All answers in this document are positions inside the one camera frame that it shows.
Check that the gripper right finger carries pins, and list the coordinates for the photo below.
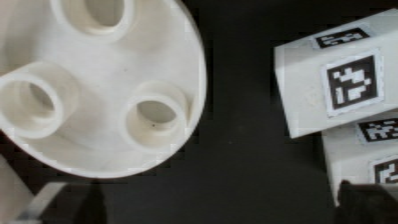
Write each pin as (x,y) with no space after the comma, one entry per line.
(367,204)

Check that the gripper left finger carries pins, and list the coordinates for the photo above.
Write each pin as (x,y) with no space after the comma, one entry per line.
(30,216)

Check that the white stool leg with tags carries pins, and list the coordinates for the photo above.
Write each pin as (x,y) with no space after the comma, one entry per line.
(337,71)

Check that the white round stool seat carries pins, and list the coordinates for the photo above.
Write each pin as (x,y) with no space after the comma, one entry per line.
(102,82)

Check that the white stool leg middle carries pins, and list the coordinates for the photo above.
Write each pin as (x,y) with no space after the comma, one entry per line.
(362,151)

